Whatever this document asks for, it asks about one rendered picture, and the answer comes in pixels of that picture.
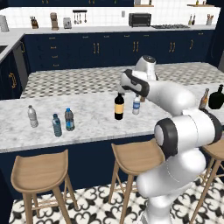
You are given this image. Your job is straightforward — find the blue tinted plastic bottle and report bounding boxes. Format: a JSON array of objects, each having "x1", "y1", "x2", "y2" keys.
[{"x1": 52, "y1": 113, "x2": 63, "y2": 138}]

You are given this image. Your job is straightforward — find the dark blue base cabinet run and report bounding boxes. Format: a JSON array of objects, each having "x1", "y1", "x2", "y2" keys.
[{"x1": 22, "y1": 29, "x2": 215, "y2": 74}]

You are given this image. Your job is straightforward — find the utensil pot with tools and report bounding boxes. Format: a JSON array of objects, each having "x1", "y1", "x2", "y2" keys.
[{"x1": 205, "y1": 13, "x2": 214, "y2": 26}]

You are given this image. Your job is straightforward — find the white blue-label plastic bottle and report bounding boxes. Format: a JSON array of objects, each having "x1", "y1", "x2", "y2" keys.
[{"x1": 131, "y1": 94, "x2": 142, "y2": 116}]

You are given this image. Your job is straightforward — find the clear grey plastic bottle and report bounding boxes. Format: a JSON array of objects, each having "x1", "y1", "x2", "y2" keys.
[{"x1": 27, "y1": 104, "x2": 39, "y2": 129}]

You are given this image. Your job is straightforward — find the dark blue tall cabinet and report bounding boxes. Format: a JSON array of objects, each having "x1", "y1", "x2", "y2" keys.
[{"x1": 205, "y1": 0, "x2": 224, "y2": 68}]

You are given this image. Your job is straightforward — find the wooden knife block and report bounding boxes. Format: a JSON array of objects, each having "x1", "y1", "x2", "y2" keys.
[{"x1": 29, "y1": 16, "x2": 39, "y2": 30}]

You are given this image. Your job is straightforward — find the grey dishwasher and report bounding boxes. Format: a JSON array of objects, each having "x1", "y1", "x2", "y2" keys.
[{"x1": 12, "y1": 43, "x2": 30, "y2": 86}]

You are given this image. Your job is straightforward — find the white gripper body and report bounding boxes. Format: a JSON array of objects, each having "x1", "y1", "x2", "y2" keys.
[{"x1": 117, "y1": 81, "x2": 127, "y2": 95}]

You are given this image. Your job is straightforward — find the brown slim glass bottle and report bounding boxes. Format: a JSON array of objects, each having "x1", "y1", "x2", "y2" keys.
[{"x1": 199, "y1": 87, "x2": 211, "y2": 110}]

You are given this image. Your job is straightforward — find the brown coffee machine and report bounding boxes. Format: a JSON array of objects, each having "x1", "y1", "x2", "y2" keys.
[{"x1": 49, "y1": 11, "x2": 60, "y2": 32}]

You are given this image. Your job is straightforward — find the black hob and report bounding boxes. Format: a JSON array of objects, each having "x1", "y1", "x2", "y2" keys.
[{"x1": 150, "y1": 24, "x2": 192, "y2": 31}]

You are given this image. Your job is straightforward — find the wooden bar stool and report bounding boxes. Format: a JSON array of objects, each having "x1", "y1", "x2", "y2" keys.
[
  {"x1": 189, "y1": 142, "x2": 224, "y2": 224},
  {"x1": 10, "y1": 149, "x2": 80, "y2": 224},
  {"x1": 108, "y1": 137, "x2": 166, "y2": 224}
]

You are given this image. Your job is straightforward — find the blue capped plastic bottle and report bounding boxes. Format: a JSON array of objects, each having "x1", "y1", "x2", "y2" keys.
[{"x1": 64, "y1": 108, "x2": 76, "y2": 132}]

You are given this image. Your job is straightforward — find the black toaster oven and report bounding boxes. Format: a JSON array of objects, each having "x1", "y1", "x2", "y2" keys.
[{"x1": 128, "y1": 11, "x2": 152, "y2": 28}]

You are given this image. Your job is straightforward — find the rail with hanging utensils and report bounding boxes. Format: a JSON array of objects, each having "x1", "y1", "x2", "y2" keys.
[{"x1": 72, "y1": 9, "x2": 88, "y2": 25}]

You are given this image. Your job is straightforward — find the black yellow-label glass bottle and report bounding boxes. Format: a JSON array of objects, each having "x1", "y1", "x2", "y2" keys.
[{"x1": 114, "y1": 92, "x2": 125, "y2": 121}]

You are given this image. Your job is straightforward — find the dark blue island cabinet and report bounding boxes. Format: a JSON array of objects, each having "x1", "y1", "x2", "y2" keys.
[{"x1": 0, "y1": 134, "x2": 158, "y2": 205}]

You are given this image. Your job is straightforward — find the dark green round glass bottle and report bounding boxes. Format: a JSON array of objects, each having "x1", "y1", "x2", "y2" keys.
[{"x1": 207, "y1": 84, "x2": 224, "y2": 110}]

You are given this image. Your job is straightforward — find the silver toaster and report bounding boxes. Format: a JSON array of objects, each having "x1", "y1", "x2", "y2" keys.
[{"x1": 62, "y1": 17, "x2": 73, "y2": 30}]

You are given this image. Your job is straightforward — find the dark blue side cabinets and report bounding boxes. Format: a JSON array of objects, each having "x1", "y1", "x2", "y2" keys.
[{"x1": 0, "y1": 49, "x2": 24, "y2": 101}]

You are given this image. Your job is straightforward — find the dark blue upper cabinets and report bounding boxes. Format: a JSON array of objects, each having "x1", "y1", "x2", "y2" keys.
[{"x1": 6, "y1": 0, "x2": 135, "y2": 8}]

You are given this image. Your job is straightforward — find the wooden wall shelf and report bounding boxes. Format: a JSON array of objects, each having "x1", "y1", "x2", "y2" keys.
[
  {"x1": 133, "y1": 3, "x2": 155, "y2": 8},
  {"x1": 186, "y1": 3, "x2": 216, "y2": 8}
]

